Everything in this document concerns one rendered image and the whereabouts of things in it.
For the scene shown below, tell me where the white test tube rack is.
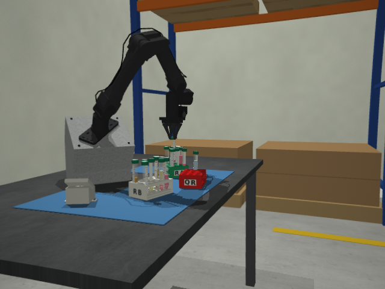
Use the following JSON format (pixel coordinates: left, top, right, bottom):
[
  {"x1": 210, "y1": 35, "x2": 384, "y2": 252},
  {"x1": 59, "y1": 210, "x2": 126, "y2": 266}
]
[{"x1": 129, "y1": 177, "x2": 173, "y2": 200}]

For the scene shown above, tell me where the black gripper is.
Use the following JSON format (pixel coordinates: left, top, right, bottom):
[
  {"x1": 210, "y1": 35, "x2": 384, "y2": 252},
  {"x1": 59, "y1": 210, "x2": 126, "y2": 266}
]
[{"x1": 159, "y1": 105, "x2": 185, "y2": 140}]

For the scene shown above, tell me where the red rack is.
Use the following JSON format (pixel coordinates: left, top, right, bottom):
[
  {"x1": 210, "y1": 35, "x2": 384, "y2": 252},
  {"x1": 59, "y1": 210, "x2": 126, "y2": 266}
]
[{"x1": 179, "y1": 169, "x2": 206, "y2": 188}]

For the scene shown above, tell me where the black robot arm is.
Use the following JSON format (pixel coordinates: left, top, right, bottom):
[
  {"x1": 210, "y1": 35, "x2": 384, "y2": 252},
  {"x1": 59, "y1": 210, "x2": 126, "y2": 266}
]
[{"x1": 79, "y1": 30, "x2": 194, "y2": 145}]

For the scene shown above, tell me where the blue bench mat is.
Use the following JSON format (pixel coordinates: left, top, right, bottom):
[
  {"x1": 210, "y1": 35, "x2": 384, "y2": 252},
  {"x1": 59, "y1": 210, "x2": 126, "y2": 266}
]
[{"x1": 13, "y1": 170, "x2": 235, "y2": 226}]

